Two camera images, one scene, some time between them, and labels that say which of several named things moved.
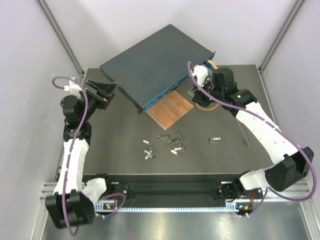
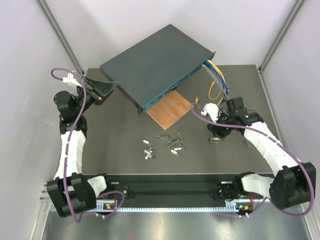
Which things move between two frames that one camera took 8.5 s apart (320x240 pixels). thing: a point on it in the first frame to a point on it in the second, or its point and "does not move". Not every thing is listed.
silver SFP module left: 147,142 does not move
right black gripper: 198,97 to 217,131
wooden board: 168,110 does not move
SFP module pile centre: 175,143 does not move
